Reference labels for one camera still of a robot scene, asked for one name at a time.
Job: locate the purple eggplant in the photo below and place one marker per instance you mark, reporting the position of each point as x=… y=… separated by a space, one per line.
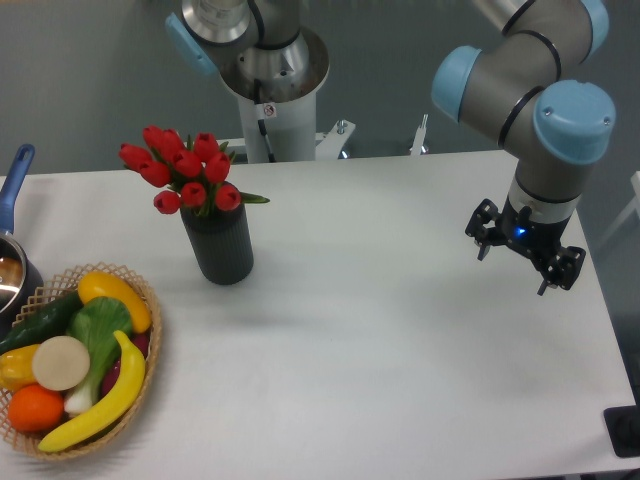
x=141 y=341

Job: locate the yellow squash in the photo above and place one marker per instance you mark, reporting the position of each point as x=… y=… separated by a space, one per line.
x=101 y=284

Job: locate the woven wicker basket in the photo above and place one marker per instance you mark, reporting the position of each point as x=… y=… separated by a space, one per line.
x=58 y=286

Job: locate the dark green cucumber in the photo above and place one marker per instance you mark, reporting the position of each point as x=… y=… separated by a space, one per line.
x=50 y=320

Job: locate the dark grey ribbed vase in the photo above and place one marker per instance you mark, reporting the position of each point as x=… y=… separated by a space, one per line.
x=221 y=244

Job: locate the yellow banana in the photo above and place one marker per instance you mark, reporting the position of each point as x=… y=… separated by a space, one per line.
x=107 y=410

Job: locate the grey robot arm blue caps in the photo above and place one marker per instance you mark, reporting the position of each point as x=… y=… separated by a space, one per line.
x=517 y=95

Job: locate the black device at table edge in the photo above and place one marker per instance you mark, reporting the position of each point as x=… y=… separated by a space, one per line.
x=623 y=428

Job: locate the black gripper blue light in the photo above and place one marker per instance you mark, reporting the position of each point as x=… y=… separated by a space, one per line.
x=538 y=240

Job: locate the white frame at right edge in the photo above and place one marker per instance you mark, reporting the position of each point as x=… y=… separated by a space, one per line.
x=624 y=219

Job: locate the white metal mounting bracket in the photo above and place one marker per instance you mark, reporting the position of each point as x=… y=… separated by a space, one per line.
x=204 y=147

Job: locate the yellow bell pepper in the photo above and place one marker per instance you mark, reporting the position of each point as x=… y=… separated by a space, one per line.
x=16 y=368

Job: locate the orange fruit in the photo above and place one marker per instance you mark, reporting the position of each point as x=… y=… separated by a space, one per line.
x=34 y=409

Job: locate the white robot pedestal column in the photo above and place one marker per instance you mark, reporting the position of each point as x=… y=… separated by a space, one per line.
x=279 y=132

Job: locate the red tulip bouquet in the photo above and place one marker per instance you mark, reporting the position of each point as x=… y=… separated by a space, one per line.
x=191 y=174

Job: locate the blue handled saucepan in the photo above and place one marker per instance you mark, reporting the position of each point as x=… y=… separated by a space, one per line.
x=19 y=277

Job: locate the green bok choy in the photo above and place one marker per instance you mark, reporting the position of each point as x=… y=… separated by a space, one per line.
x=94 y=326

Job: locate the beige round slice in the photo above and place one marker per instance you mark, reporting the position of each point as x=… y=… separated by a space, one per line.
x=60 y=363

